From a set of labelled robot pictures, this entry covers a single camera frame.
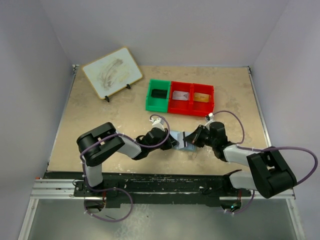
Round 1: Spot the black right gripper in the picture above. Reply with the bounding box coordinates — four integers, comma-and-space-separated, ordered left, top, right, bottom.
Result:
182, 124, 216, 148

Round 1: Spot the white striped card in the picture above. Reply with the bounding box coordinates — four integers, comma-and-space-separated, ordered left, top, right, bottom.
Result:
182, 131, 193, 148

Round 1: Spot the teal leather card holder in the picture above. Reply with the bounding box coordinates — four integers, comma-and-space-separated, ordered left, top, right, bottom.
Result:
170, 130, 197, 152

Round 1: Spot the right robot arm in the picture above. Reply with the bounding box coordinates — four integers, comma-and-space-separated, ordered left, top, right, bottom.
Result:
183, 121, 298, 199

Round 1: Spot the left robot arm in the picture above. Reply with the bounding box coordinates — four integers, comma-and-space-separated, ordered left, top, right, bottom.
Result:
76, 122, 179, 196

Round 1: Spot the orange card in bin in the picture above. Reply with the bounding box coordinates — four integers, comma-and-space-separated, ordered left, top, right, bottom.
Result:
193, 92, 211, 103

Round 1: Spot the black card in green bin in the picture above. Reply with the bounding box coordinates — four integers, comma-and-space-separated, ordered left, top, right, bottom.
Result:
151, 89, 168, 99

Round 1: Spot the silver card in bin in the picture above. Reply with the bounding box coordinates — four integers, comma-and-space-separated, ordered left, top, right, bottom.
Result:
172, 90, 190, 101

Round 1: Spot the green plastic bin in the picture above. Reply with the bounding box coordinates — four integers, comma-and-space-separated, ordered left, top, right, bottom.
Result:
145, 79, 171, 113

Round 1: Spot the red double plastic bin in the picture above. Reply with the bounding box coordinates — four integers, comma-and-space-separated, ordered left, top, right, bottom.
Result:
167, 81, 215, 117

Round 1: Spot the black whiteboard stand clip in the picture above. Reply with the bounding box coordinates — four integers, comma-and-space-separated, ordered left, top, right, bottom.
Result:
104, 95, 110, 103

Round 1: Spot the yellow framed whiteboard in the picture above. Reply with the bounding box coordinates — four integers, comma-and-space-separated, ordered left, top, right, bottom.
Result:
82, 47, 143, 100

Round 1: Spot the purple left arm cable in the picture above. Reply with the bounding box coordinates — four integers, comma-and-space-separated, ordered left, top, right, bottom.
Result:
79, 114, 171, 222

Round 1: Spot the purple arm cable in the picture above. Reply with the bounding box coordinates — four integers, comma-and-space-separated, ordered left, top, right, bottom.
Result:
209, 110, 319, 215
79, 114, 171, 222

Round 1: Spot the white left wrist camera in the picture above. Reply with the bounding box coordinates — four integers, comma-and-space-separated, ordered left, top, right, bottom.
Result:
149, 117, 165, 131

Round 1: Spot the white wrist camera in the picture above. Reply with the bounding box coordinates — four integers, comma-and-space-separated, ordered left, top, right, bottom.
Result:
205, 112, 214, 123
149, 117, 165, 131

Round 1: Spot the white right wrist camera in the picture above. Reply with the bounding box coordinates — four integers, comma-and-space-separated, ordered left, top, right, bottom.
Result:
205, 112, 214, 123

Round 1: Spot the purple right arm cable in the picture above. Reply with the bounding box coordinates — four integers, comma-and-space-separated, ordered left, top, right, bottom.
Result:
209, 110, 319, 215

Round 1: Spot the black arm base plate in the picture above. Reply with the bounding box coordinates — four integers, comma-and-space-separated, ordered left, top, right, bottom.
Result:
44, 172, 252, 208

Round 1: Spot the aluminium frame rail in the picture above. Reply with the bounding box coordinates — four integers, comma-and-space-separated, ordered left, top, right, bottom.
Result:
19, 172, 306, 240

